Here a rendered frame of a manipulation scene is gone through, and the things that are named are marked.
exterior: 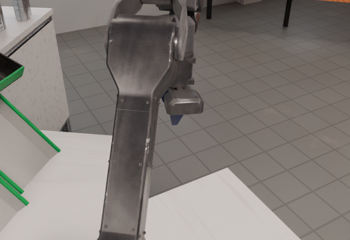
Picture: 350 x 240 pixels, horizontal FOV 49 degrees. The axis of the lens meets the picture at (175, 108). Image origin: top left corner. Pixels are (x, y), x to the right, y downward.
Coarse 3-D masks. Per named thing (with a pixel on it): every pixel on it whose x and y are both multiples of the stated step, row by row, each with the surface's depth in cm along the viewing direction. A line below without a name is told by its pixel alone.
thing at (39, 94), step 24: (24, 24) 190; (48, 24) 209; (0, 48) 165; (24, 48) 185; (48, 48) 211; (24, 72) 187; (48, 72) 213; (24, 96) 188; (48, 96) 215; (48, 120) 217
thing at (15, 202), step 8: (0, 184) 67; (8, 184) 67; (0, 192) 68; (8, 192) 68; (16, 192) 68; (0, 200) 69; (8, 200) 69; (16, 200) 68; (24, 200) 68; (0, 208) 68; (8, 208) 69; (16, 208) 70; (0, 216) 68; (8, 216) 69; (0, 224) 67
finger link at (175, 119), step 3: (162, 96) 71; (162, 99) 70; (171, 117) 74; (174, 117) 74; (177, 117) 74; (180, 117) 74; (171, 120) 75; (174, 120) 75; (177, 120) 75; (171, 123) 76; (174, 123) 75; (177, 123) 75
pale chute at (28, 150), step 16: (0, 96) 77; (0, 112) 80; (16, 112) 78; (0, 128) 78; (16, 128) 81; (32, 128) 79; (0, 144) 77; (16, 144) 79; (32, 144) 82; (48, 144) 80; (0, 160) 75; (16, 160) 77; (32, 160) 80; (48, 160) 82; (0, 176) 70; (16, 176) 75; (32, 176) 78
